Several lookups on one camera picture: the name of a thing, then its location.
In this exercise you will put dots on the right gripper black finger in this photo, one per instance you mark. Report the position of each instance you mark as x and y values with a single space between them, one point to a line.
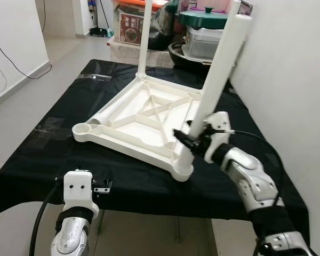
182 137

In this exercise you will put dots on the white plastic table top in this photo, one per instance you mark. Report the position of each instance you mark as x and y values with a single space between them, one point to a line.
138 122

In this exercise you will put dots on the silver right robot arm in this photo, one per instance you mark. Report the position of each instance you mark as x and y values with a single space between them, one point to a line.
256 186

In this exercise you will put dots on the black tablecloth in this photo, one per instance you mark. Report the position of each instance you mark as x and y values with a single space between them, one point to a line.
53 160

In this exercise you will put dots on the clear tape cross patch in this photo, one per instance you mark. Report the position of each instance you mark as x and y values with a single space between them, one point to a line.
48 129

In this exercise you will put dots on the clear plastic storage box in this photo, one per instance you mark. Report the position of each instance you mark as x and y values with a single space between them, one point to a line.
202 42

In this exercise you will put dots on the clear tape strip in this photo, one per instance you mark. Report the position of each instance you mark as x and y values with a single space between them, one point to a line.
94 77

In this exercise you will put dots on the black bag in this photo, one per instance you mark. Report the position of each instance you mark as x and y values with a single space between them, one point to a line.
162 29

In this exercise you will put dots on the red printed box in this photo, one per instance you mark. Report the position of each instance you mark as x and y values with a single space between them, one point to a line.
129 29

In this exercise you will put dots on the green pot lid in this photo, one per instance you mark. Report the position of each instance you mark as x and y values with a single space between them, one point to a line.
202 17

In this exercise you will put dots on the black floor mop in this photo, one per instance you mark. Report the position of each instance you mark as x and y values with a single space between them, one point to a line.
98 32

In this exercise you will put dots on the dark printed carton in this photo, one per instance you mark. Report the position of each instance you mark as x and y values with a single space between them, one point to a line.
245 6

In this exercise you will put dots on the orange box lid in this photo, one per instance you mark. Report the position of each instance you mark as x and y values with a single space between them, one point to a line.
133 4

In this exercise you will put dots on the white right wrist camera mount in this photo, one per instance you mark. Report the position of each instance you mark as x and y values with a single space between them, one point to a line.
216 128

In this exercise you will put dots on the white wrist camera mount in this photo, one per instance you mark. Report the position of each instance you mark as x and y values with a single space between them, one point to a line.
79 189
216 128

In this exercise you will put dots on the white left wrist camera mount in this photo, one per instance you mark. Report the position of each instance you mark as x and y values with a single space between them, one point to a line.
79 189

